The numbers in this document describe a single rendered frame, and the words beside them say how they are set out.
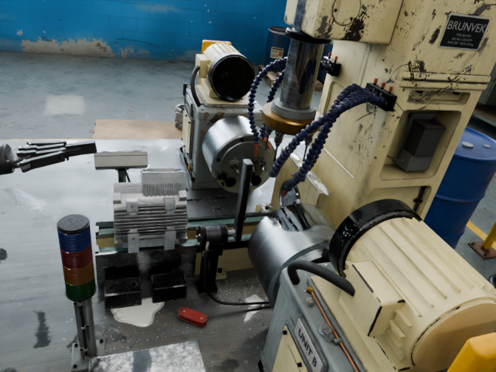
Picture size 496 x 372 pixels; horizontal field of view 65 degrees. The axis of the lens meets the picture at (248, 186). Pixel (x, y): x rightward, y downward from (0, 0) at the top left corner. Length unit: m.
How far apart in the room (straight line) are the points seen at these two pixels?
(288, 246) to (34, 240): 0.89
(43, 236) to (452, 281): 1.25
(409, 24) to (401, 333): 0.72
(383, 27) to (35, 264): 1.20
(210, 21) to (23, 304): 5.91
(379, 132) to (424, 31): 0.26
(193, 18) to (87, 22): 1.55
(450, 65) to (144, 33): 5.82
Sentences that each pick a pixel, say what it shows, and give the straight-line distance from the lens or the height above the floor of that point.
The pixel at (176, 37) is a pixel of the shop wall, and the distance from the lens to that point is 6.72.
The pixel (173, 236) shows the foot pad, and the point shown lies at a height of 1.01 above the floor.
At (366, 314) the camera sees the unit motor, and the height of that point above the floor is 1.27.
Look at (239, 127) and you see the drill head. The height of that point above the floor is 1.16.
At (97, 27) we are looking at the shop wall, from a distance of 6.63.
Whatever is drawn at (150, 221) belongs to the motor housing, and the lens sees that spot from 1.11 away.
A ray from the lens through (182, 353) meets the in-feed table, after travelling 0.98.
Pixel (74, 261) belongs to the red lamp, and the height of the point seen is 1.14.
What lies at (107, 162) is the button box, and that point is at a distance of 1.37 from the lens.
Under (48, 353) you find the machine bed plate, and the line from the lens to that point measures 1.17.
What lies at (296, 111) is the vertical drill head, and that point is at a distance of 1.11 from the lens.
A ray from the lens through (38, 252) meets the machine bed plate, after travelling 1.45.
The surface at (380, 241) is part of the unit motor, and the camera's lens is 0.70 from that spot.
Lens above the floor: 1.72
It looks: 31 degrees down
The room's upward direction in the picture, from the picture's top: 9 degrees clockwise
